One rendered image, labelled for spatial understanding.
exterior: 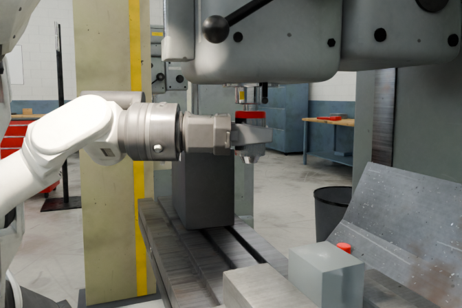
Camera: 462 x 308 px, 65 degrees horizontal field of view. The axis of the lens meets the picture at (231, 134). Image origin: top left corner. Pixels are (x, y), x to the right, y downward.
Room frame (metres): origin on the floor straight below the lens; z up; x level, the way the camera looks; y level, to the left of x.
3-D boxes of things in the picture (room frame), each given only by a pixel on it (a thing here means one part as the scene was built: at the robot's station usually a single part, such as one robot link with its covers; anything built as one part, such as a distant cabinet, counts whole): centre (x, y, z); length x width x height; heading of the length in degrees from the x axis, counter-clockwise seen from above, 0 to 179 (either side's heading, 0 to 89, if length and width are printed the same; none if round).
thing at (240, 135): (0.52, -0.03, 1.23); 0.06 x 0.02 x 0.03; 91
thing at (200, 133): (0.55, 0.06, 1.23); 0.13 x 0.12 x 0.10; 2
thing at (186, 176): (0.93, 0.08, 1.08); 0.22 x 0.12 x 0.20; 17
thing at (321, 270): (0.36, -0.10, 1.10); 0.06 x 0.05 x 0.06; 23
